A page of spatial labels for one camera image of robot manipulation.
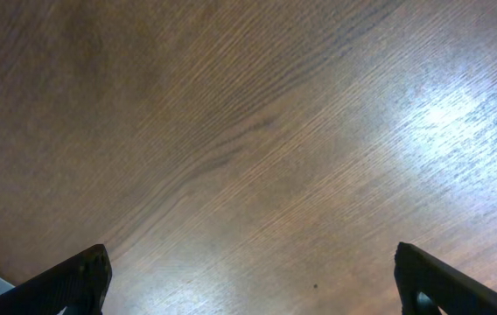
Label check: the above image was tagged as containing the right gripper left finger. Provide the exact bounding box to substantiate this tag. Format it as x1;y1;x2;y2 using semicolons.
0;244;112;315

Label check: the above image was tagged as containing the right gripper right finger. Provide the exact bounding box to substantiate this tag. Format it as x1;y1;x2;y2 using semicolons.
394;242;497;315

